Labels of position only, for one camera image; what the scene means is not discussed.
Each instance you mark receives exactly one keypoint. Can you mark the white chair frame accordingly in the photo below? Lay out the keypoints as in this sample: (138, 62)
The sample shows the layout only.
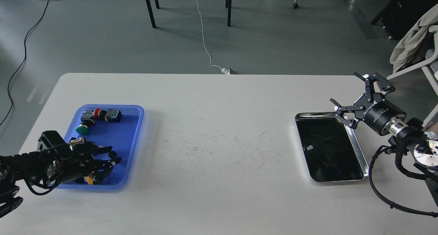
(426, 65)

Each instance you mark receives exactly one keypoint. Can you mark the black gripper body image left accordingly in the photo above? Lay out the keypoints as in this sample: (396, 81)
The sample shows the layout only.
(70, 169)

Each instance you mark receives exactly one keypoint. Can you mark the black contact block switch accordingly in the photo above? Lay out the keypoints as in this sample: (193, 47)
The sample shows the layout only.
(113, 115)

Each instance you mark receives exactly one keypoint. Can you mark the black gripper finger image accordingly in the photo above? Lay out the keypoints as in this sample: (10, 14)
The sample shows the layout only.
(103, 168)
(90, 149)

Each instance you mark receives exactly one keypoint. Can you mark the silver metal tray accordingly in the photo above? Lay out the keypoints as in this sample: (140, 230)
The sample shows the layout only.
(331, 150)

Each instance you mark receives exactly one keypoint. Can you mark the black Robotiq gripper body right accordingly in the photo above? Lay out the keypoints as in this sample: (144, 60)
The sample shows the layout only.
(378, 112)

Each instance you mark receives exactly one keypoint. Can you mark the red push button switch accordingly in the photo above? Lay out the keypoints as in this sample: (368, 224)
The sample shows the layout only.
(92, 115)

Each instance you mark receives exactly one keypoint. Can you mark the black table leg left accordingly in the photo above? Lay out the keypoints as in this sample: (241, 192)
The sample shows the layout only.
(150, 12)

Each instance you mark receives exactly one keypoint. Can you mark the green push button switch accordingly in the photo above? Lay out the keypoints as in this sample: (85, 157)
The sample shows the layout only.
(84, 127)

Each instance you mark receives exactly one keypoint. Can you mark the beige jacket on chair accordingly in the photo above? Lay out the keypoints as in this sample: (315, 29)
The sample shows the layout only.
(410, 43)

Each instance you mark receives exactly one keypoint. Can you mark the yellow push button switch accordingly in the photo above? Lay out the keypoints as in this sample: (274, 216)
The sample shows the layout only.
(90, 180)

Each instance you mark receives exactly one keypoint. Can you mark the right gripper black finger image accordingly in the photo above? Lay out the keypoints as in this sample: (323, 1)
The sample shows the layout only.
(369, 80)
(350, 115)

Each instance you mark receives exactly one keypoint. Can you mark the black table leg right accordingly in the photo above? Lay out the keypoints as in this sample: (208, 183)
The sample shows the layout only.
(228, 6)

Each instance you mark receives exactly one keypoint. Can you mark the blue plastic tray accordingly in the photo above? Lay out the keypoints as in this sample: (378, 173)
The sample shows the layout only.
(121, 136)

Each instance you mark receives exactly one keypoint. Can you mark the black table leg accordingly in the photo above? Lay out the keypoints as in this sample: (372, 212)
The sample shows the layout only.
(228, 6)
(150, 12)

